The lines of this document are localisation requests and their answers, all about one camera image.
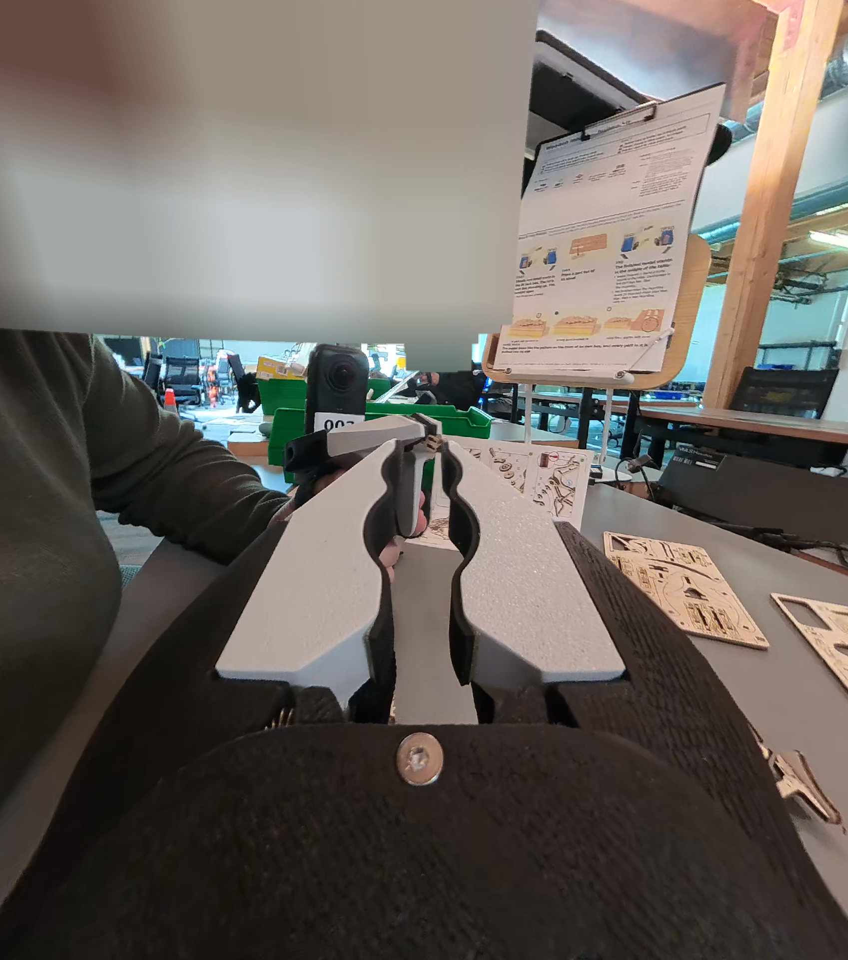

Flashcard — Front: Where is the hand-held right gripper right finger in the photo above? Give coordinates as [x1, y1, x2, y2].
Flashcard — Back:
[440, 441, 627, 710]

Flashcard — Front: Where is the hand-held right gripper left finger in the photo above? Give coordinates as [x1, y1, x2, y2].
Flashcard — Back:
[214, 438, 404, 714]

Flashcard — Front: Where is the person's left forearm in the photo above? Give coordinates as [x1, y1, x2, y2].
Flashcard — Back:
[90, 333, 299, 565]

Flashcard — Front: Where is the person's left hand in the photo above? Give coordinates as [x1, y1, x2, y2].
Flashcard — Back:
[274, 489, 431, 585]

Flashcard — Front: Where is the large green plastic bin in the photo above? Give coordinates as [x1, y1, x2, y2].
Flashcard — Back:
[268, 403, 494, 486]

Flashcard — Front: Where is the white instruction booklet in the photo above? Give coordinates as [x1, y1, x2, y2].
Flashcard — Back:
[424, 441, 595, 554]

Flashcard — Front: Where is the white clipboard stand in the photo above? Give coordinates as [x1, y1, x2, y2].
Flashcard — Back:
[497, 326, 676, 481]

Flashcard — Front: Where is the black equipment case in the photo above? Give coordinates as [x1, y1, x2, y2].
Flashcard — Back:
[651, 444, 848, 528]

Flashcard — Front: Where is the printed instruction sheet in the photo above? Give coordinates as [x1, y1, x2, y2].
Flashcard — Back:
[493, 81, 730, 378]

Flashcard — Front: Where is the person's torso in olive sweater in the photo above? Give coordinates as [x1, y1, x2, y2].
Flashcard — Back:
[0, 324, 128, 890]

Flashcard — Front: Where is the background wooden desk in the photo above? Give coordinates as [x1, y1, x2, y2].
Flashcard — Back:
[636, 403, 848, 453]

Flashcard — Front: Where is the black mesh office chair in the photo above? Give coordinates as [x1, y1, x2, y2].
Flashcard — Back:
[726, 364, 842, 423]

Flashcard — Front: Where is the black cable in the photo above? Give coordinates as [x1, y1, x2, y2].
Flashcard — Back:
[715, 519, 848, 585]

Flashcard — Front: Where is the wooden model frame assembly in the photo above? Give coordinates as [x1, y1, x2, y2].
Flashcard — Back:
[756, 729, 846, 828]

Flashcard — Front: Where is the plain wooden post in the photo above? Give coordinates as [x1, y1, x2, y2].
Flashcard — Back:
[700, 0, 846, 411]

